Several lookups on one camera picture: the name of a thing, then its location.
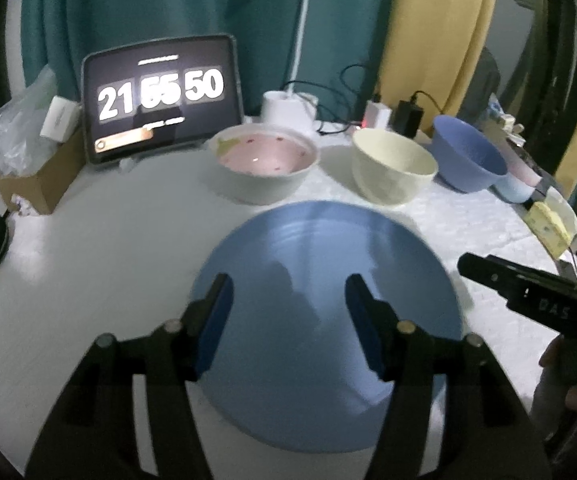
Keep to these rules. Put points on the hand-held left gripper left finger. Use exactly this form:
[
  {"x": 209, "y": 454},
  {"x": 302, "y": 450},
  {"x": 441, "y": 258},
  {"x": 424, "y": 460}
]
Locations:
[{"x": 216, "y": 325}]

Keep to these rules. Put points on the blue plate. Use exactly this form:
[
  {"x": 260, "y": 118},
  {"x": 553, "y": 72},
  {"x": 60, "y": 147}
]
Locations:
[{"x": 318, "y": 260}]

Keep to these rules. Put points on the white desk lamp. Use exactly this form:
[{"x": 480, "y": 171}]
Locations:
[{"x": 288, "y": 107}]

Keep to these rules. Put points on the white plastic basket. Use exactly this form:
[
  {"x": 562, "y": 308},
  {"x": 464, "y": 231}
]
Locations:
[{"x": 506, "y": 120}]

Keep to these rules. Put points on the green curtain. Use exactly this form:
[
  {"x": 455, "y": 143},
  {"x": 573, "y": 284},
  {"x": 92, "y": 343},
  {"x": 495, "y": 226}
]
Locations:
[{"x": 193, "y": 5}]

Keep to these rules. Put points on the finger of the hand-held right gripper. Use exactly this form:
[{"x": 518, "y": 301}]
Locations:
[
  {"x": 488, "y": 275},
  {"x": 553, "y": 276}
]

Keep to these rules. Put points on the cream bowl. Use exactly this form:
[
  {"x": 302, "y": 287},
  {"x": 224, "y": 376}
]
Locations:
[{"x": 393, "y": 170}]

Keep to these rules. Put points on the plain pink bowl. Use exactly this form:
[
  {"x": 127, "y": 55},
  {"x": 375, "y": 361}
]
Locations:
[{"x": 523, "y": 170}]

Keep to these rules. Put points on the pink strawberry print bowl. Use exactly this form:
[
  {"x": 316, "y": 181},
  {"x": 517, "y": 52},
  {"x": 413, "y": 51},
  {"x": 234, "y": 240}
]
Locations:
[{"x": 263, "y": 160}]

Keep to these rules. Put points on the large blue bowl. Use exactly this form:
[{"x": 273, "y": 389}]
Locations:
[{"x": 468, "y": 160}]

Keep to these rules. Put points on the cardboard box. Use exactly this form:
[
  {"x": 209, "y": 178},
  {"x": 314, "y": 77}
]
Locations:
[{"x": 38, "y": 185}]

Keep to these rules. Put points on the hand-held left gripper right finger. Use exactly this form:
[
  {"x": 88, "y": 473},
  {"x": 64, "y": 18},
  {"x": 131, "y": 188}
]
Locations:
[{"x": 363, "y": 325}]

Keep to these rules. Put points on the tablet with clock display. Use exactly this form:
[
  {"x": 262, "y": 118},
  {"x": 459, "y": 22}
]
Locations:
[{"x": 163, "y": 100}]

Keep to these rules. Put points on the clear tablet stand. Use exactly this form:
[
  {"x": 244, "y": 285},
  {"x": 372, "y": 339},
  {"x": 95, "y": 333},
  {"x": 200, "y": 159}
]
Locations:
[{"x": 126, "y": 165}]

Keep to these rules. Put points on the black charger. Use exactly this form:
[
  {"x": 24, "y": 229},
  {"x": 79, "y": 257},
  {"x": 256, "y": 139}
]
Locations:
[{"x": 407, "y": 119}]

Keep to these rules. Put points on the small white box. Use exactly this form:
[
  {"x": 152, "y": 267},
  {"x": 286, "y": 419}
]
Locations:
[{"x": 59, "y": 119}]

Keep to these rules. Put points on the white charger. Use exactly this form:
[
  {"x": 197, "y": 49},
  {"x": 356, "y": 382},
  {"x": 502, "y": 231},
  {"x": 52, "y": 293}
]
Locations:
[{"x": 378, "y": 115}]

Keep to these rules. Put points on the clear plastic bag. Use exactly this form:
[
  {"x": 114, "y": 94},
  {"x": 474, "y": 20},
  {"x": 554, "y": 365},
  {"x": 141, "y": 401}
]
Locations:
[{"x": 13, "y": 130}]

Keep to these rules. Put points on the yellow sponge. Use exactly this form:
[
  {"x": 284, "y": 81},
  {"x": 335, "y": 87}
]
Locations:
[{"x": 548, "y": 227}]

